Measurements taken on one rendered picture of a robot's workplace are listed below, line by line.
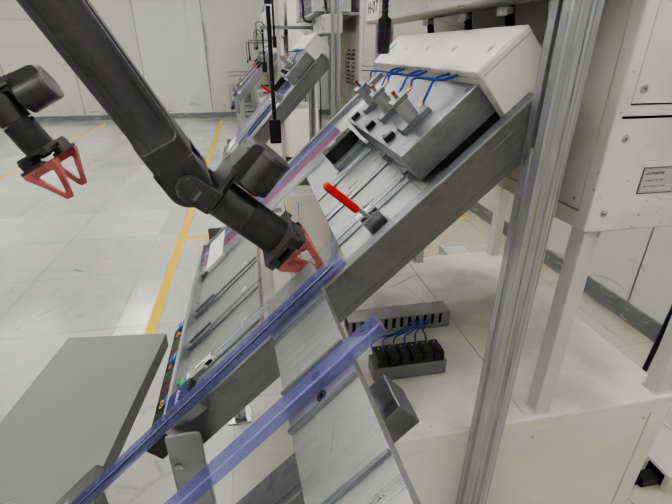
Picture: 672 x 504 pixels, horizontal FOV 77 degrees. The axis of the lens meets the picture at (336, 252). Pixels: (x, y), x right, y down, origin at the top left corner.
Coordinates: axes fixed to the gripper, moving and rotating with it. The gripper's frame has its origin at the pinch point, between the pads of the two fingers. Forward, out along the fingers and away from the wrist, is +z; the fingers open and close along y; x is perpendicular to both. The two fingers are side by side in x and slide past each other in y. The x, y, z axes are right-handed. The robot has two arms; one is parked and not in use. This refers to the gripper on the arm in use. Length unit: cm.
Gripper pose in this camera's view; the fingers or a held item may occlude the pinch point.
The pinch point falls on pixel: (319, 267)
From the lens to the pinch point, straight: 69.2
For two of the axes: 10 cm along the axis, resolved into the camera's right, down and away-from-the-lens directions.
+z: 7.2, 5.4, 4.4
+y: -2.1, -4.3, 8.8
